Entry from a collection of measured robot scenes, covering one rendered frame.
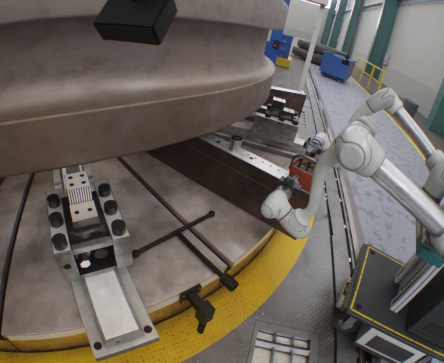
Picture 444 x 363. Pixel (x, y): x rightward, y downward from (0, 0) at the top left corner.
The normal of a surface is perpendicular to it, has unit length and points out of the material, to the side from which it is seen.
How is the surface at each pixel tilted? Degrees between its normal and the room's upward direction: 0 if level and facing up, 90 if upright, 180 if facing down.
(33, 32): 90
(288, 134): 90
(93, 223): 90
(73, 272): 90
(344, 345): 0
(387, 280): 0
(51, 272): 0
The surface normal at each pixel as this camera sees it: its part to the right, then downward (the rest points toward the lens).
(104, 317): 0.18, -0.80
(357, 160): -0.65, 0.33
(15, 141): 0.43, 0.58
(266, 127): -0.22, 0.53
